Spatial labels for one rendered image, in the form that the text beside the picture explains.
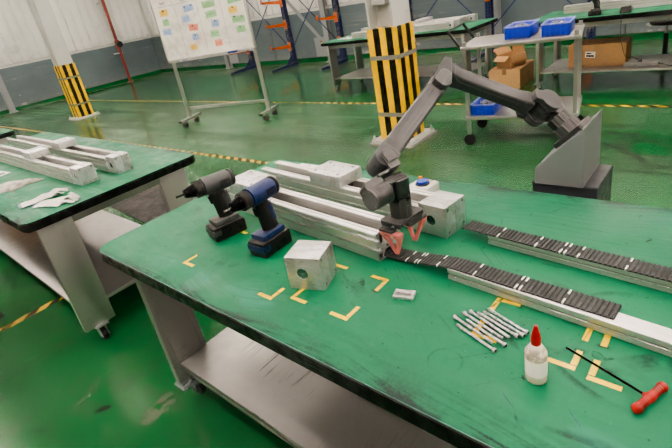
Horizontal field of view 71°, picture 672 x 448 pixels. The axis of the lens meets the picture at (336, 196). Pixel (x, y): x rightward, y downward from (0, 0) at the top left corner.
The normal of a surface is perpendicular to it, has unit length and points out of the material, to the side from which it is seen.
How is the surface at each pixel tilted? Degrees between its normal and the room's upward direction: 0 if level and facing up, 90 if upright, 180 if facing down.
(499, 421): 0
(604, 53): 90
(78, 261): 90
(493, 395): 0
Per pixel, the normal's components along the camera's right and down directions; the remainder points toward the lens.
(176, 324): 0.75, 0.14
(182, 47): -0.34, 0.43
